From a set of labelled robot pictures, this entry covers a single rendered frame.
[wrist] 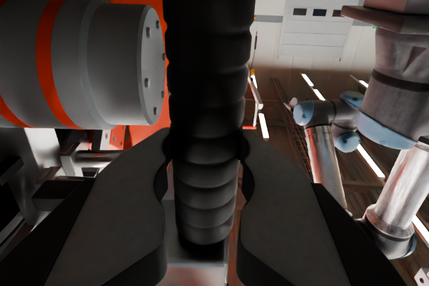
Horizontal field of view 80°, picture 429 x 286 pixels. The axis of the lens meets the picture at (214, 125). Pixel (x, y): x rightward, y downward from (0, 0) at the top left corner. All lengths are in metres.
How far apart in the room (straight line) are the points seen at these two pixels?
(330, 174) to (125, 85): 0.68
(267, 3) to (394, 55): 10.84
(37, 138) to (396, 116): 0.58
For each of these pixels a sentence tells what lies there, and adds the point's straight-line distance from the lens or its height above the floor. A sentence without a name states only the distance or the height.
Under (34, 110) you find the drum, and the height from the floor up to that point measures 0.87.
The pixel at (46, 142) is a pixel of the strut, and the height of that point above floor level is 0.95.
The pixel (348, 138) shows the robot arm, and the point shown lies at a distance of 0.93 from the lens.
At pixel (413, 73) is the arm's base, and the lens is 0.56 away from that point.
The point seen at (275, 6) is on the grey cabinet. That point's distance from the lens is 11.39.
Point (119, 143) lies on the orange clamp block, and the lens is 0.63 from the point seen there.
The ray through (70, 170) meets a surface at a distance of 0.43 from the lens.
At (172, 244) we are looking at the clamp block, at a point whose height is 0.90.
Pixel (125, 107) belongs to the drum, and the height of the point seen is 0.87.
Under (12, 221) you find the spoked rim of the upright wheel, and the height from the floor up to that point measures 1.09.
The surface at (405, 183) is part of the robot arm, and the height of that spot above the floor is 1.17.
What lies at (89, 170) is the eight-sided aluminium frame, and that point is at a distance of 0.54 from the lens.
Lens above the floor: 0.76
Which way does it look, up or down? 29 degrees up
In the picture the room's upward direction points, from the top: 178 degrees counter-clockwise
